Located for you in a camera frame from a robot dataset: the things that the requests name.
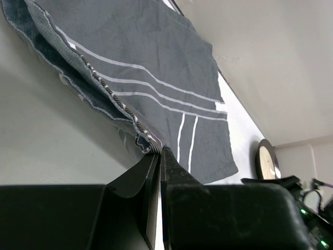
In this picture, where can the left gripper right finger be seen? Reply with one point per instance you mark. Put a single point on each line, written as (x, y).
(234, 216)

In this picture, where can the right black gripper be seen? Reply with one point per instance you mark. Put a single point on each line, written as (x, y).
(316, 217)

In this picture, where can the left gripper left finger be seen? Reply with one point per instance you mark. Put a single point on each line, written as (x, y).
(118, 215)

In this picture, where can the grey striped cloth placemat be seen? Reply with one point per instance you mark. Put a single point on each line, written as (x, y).
(143, 66)

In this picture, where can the round metal plate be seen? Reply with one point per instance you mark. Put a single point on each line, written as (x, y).
(266, 162)

